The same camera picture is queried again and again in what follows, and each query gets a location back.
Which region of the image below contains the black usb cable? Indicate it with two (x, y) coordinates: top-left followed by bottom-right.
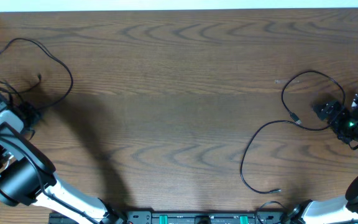
(240, 70), (347, 195)

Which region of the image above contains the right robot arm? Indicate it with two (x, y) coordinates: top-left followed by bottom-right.
(281, 95), (358, 223)

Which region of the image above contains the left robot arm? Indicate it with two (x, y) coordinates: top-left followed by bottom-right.
(0, 94), (127, 223)

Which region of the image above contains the black left camera cable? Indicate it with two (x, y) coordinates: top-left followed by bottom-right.
(0, 80), (102, 224)

